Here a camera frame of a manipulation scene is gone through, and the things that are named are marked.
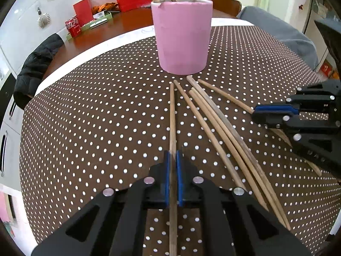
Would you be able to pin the small red gift box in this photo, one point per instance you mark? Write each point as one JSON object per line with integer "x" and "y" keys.
{"x": 83, "y": 12}

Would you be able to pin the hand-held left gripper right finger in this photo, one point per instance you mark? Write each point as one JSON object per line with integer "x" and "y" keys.
{"x": 179, "y": 181}

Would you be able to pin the black angular panel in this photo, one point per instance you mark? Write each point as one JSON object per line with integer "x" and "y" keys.
{"x": 329, "y": 40}

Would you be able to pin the red soda can pack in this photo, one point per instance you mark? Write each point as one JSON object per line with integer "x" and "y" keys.
{"x": 73, "y": 26}

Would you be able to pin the brown wooden chair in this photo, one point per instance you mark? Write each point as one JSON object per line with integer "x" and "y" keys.
{"x": 221, "y": 2}

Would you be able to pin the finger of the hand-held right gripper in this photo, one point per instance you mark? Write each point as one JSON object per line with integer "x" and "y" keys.
{"x": 266, "y": 118}
{"x": 274, "y": 108}

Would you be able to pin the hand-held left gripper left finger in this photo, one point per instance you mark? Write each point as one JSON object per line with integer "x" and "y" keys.
{"x": 167, "y": 181}

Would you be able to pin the black jacket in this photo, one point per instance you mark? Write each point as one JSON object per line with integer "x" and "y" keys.
{"x": 37, "y": 66}

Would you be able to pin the pink cup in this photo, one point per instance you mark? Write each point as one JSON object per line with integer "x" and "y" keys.
{"x": 181, "y": 37}

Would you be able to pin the brown polka dot tablecloth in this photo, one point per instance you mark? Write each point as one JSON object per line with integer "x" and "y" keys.
{"x": 106, "y": 138}

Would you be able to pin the orange snack packet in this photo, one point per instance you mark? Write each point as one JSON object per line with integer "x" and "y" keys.
{"x": 105, "y": 6}

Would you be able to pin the green flat case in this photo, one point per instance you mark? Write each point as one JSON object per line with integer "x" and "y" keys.
{"x": 97, "y": 22}

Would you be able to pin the bundle of wooden chopsticks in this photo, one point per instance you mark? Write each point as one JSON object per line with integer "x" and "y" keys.
{"x": 213, "y": 106}

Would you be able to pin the white sideboard cabinet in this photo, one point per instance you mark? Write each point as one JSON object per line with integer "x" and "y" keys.
{"x": 5, "y": 125}

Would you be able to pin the hanging wall brush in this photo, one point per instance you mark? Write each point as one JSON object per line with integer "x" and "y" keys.
{"x": 42, "y": 18}

